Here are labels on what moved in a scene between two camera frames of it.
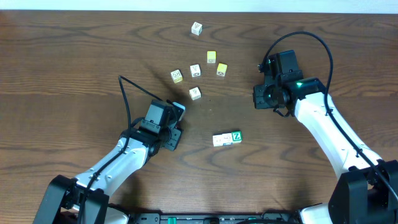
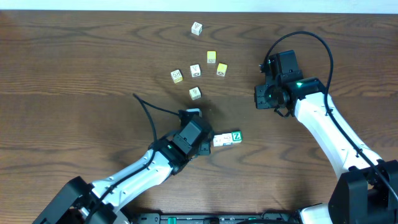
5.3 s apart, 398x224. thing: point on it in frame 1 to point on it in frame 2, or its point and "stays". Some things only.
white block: [218, 140] stays
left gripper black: [173, 139] to [204, 147]
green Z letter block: [237, 137] stays
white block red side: [227, 139] stays
